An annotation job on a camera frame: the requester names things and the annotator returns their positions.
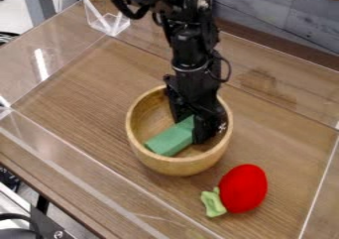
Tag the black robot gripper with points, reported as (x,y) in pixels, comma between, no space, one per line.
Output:
(192,94)

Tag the green rectangular block stick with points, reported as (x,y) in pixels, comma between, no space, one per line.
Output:
(174,139)

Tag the brown wooden bowl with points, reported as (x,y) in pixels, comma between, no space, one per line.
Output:
(176,157)

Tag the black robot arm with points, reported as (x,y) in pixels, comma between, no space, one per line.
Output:
(192,36)

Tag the red plush strawberry toy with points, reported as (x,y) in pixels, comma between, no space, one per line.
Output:
(239,193)

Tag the black metal table leg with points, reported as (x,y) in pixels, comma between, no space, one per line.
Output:
(43,204)

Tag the clear acrylic tray enclosure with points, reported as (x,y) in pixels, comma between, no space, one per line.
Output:
(69,81)

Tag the black bracket with bolt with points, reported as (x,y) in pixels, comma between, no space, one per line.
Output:
(49,229)

